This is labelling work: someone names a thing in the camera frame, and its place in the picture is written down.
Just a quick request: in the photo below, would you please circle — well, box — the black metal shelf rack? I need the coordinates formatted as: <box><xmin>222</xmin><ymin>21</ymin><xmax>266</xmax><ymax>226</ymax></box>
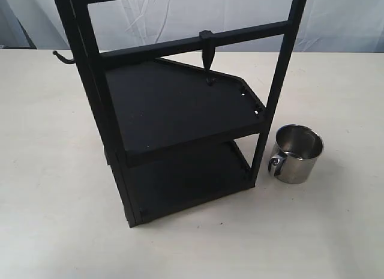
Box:
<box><xmin>54</xmin><ymin>0</ymin><xmax>307</xmax><ymax>227</ymax></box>

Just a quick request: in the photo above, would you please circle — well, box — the stainless steel mug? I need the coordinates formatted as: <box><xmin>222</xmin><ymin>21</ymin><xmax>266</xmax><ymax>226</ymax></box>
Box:
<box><xmin>268</xmin><ymin>124</ymin><xmax>324</xmax><ymax>184</ymax></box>

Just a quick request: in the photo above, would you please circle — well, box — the black plastic clip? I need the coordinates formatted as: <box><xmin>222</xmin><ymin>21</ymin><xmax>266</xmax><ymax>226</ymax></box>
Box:
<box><xmin>199</xmin><ymin>30</ymin><xmax>215</xmax><ymax>86</ymax></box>

